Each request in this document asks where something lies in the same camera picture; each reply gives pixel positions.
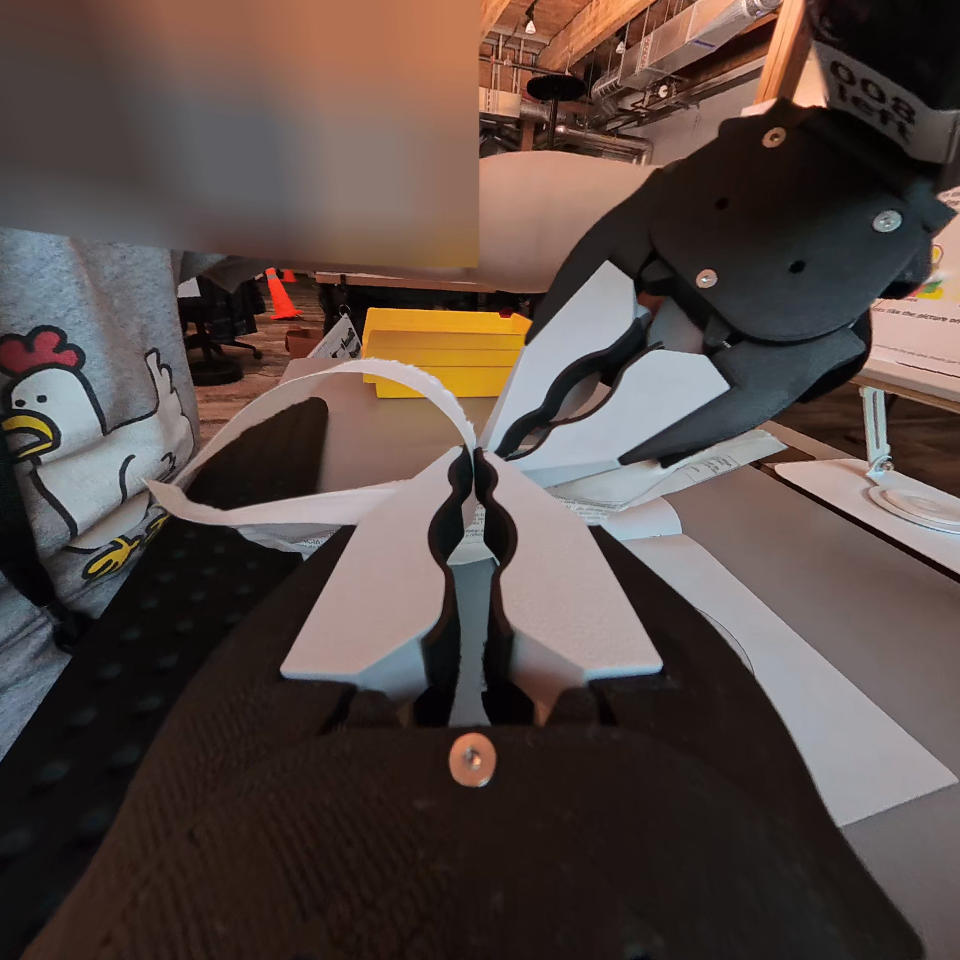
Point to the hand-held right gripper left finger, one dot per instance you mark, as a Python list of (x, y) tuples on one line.
[(367, 600)]

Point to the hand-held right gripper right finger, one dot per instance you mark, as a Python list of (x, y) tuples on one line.
[(577, 600)]

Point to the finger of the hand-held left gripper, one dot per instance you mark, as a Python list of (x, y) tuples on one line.
[(570, 330), (660, 397)]

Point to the white paper bag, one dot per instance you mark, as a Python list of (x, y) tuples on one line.
[(720, 461)]

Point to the yellow plastic bin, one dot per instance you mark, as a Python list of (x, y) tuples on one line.
[(435, 352)]

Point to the person's left forearm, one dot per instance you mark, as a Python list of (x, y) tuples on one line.
[(540, 225)]

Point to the grey desk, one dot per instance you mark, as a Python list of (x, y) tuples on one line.
[(825, 577)]

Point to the white instruction poster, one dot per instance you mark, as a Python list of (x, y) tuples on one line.
[(922, 322)]

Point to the white laminated tag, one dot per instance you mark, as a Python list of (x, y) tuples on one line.
[(337, 341)]

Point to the white instruction booklet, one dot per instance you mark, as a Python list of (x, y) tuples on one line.
[(787, 712)]

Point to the white poster stand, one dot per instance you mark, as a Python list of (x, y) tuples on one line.
[(915, 502)]

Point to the black perforated chair armrest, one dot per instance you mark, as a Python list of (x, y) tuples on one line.
[(90, 675)]

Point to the orange traffic cone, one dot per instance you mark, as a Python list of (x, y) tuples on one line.
[(281, 296)]

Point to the black office chair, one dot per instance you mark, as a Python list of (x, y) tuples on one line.
[(225, 345)]

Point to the grey chicken print shirt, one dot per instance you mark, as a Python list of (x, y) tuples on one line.
[(112, 315)]

